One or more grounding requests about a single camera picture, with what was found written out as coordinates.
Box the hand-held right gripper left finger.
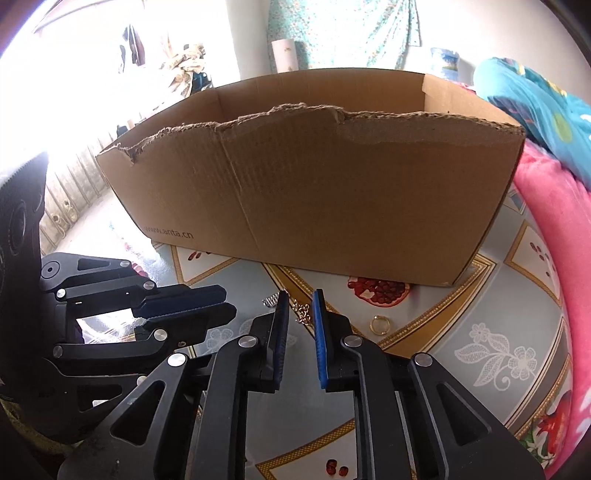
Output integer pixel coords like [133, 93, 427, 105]
[58, 291, 291, 480]

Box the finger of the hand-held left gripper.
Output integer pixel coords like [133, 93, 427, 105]
[39, 253, 227, 319]
[53, 302, 236, 365]

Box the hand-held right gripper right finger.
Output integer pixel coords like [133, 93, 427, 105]
[311, 289, 546, 480]

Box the brown cardboard box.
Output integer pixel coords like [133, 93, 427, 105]
[96, 68, 527, 288]

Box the metal railing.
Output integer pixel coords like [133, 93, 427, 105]
[39, 134, 112, 245]

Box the pile of clothes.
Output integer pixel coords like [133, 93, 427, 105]
[166, 42, 215, 97]

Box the hanging dark jacket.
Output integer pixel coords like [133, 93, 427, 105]
[121, 25, 146, 65]

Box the pink floral blanket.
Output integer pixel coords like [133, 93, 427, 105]
[512, 141, 591, 480]

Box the blue water jug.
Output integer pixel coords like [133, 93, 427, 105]
[430, 47, 461, 80]

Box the teal patterned blanket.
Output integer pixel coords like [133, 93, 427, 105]
[473, 56, 591, 190]

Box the floral wall curtain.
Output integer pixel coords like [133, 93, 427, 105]
[268, 0, 423, 70]

